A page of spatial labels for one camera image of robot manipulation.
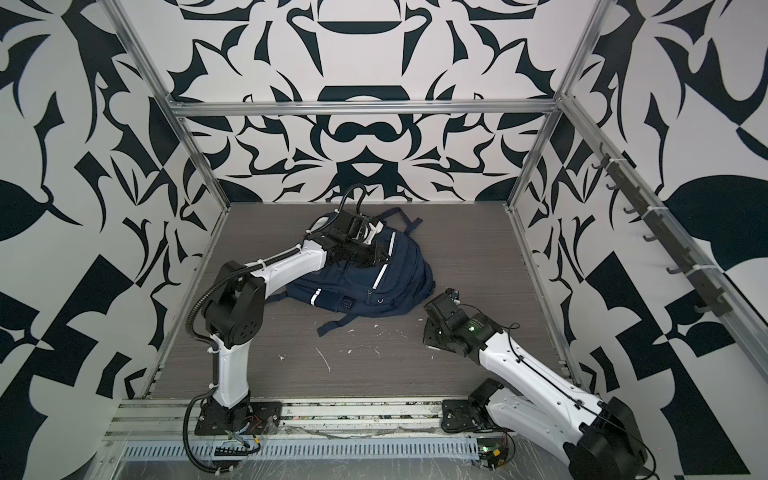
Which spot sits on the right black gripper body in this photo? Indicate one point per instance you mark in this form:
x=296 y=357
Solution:
x=434 y=336

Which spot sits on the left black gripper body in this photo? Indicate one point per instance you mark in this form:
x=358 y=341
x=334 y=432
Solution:
x=366 y=256

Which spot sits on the navy blue student backpack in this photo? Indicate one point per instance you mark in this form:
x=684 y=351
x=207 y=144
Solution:
x=393 y=285

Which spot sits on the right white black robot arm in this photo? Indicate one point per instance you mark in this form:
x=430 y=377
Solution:
x=594 y=438

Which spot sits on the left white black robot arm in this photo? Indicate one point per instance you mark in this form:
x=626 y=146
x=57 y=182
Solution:
x=230 y=313

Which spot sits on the green circuit board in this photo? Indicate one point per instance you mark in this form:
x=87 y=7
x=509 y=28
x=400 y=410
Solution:
x=495 y=452

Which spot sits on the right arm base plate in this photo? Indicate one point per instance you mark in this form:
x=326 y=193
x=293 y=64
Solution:
x=465 y=416

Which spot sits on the white slotted cable duct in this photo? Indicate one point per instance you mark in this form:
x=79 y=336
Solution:
x=340 y=449

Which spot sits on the aluminium front rail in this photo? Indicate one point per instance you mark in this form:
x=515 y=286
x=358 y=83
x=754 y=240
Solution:
x=156 y=419

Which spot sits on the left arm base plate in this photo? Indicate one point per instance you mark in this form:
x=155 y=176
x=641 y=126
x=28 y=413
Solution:
x=239 y=417

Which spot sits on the wall hook rack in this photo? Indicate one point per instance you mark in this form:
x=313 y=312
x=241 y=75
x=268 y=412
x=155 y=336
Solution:
x=666 y=230

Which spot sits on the aluminium cage frame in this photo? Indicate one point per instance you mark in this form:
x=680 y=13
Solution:
x=744 y=323

